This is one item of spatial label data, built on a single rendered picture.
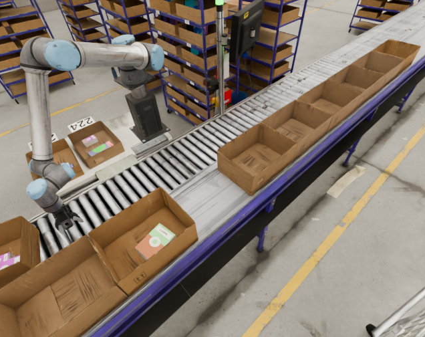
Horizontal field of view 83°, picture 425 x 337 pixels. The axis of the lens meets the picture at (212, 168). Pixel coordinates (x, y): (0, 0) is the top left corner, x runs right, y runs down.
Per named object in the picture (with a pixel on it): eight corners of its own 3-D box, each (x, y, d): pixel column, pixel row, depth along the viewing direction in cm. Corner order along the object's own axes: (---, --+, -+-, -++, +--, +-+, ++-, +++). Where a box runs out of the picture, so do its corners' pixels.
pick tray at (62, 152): (70, 146, 194) (64, 137, 186) (85, 174, 172) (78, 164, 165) (32, 162, 183) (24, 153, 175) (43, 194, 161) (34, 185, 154)
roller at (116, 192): (105, 184, 171) (112, 180, 173) (142, 233, 144) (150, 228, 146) (103, 180, 168) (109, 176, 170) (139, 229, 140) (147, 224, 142)
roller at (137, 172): (135, 164, 180) (129, 164, 176) (176, 206, 152) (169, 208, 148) (134, 169, 182) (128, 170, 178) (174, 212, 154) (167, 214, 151)
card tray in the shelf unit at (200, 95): (186, 91, 287) (186, 83, 280) (206, 82, 300) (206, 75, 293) (208, 104, 265) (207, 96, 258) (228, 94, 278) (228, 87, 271)
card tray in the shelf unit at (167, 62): (161, 63, 297) (160, 55, 289) (180, 55, 310) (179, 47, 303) (181, 73, 276) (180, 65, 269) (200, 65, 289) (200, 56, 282)
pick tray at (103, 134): (105, 129, 208) (100, 120, 200) (125, 151, 187) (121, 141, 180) (72, 144, 196) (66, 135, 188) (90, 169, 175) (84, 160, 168)
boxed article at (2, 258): (-6, 263, 129) (-13, 260, 126) (15, 255, 132) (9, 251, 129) (-8, 273, 126) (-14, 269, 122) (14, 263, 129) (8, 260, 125)
